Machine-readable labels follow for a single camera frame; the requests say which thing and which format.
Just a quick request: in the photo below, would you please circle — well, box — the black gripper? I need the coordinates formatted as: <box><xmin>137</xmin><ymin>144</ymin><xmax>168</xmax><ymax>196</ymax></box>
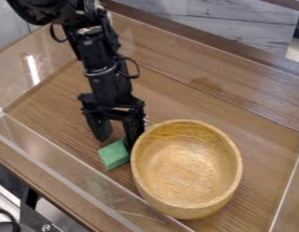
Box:
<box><xmin>78</xmin><ymin>67</ymin><xmax>145</xmax><ymax>150</ymax></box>

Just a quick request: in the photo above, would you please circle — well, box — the green rectangular block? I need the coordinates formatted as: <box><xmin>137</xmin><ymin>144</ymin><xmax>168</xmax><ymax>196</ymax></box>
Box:
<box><xmin>97</xmin><ymin>140</ymin><xmax>130</xmax><ymax>170</ymax></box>

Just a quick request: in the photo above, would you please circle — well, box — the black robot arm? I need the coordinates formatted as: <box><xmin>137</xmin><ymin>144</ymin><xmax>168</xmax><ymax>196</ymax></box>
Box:
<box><xmin>6</xmin><ymin>0</ymin><xmax>145</xmax><ymax>149</ymax></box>

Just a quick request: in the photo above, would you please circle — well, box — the brown wooden bowl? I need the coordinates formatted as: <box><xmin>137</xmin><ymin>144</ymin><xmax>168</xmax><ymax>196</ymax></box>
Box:
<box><xmin>130</xmin><ymin>119</ymin><xmax>243</xmax><ymax>220</ymax></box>

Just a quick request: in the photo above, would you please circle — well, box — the clear acrylic front wall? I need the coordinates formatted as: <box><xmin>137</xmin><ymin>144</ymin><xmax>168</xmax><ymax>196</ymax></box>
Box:
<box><xmin>0</xmin><ymin>112</ymin><xmax>195</xmax><ymax>232</ymax></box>

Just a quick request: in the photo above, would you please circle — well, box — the black table leg bracket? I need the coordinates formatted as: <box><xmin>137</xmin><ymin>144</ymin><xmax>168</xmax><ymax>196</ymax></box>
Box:
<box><xmin>20</xmin><ymin>188</ymin><xmax>62</xmax><ymax>232</ymax></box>

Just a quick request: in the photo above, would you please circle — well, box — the black cable under table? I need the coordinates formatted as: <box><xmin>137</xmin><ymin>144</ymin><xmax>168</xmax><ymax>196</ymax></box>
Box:
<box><xmin>0</xmin><ymin>208</ymin><xmax>22</xmax><ymax>232</ymax></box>

